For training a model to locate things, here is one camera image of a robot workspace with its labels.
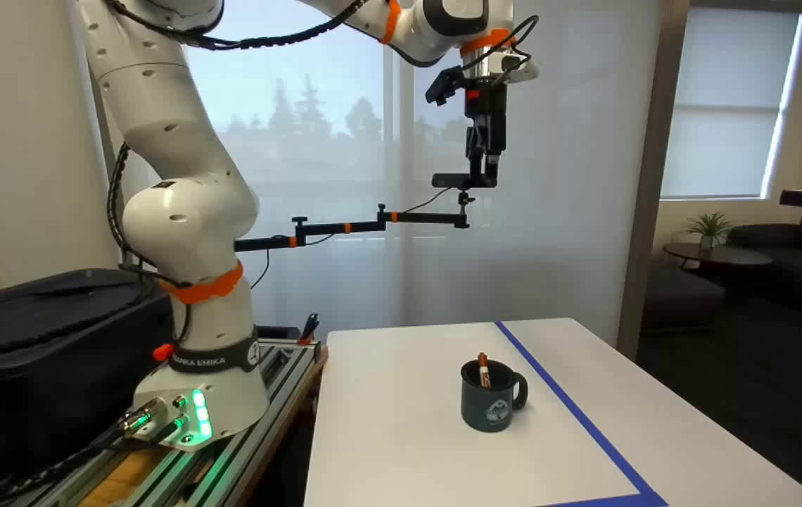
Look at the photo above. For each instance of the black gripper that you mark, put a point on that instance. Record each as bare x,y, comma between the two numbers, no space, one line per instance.
485,105

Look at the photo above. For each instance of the orange marker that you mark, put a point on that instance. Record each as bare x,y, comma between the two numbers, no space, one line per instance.
483,369

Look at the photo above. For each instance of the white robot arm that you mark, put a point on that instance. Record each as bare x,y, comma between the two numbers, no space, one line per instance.
207,384

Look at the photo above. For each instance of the round side table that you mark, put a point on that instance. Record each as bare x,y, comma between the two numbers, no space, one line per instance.
715,256

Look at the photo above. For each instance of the small potted plant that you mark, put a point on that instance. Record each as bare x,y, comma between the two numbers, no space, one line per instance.
711,228

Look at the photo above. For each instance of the dark green mug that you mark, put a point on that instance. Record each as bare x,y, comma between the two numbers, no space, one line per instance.
492,410

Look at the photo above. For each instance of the window blind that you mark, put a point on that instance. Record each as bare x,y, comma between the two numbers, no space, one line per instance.
735,84

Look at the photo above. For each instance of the blue tape line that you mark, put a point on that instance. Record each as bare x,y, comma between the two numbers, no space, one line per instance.
642,494

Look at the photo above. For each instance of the black case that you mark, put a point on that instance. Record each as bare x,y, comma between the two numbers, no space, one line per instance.
72,353

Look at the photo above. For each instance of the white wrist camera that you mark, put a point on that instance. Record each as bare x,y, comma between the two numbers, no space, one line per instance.
516,69

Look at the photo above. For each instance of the aluminium rail base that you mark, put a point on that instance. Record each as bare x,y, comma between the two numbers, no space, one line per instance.
192,467

